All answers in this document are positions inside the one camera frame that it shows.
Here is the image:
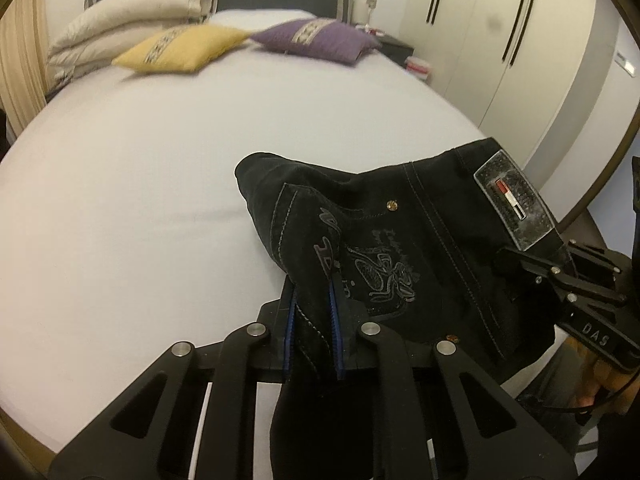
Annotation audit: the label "person's right hand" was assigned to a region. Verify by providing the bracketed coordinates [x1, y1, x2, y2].
[570, 335, 640, 411]

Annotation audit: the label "dark nightstand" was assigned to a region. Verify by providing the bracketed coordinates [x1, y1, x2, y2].
[377, 34, 416, 68]

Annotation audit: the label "purple cushion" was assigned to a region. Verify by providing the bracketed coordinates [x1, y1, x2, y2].
[250, 17, 383, 65]

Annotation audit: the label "folded cream duvet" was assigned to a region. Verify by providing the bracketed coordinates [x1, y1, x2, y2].
[47, 0, 218, 83]

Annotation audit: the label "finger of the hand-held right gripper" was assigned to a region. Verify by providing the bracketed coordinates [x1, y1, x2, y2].
[495, 247, 626, 307]
[565, 239, 621, 276]

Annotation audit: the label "black denim pants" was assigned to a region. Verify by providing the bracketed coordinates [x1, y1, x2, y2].
[234, 137, 576, 480]

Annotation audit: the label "yellow cushion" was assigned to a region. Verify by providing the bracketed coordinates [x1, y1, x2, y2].
[111, 25, 251, 75]

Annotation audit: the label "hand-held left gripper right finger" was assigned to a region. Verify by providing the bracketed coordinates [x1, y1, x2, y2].
[327, 285, 576, 480]

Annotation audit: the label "white wardrobe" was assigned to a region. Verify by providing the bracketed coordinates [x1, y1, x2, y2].
[400, 0, 640, 221]

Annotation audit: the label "red and white box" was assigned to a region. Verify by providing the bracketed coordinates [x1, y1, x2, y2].
[404, 55, 431, 81]

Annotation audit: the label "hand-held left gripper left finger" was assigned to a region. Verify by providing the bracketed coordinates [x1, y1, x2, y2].
[55, 292, 301, 480]

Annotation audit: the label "cream curtain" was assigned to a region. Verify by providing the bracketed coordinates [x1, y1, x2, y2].
[0, 0, 51, 133]

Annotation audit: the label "bed with white sheet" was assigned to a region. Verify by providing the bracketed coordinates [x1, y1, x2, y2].
[0, 7, 501, 480]

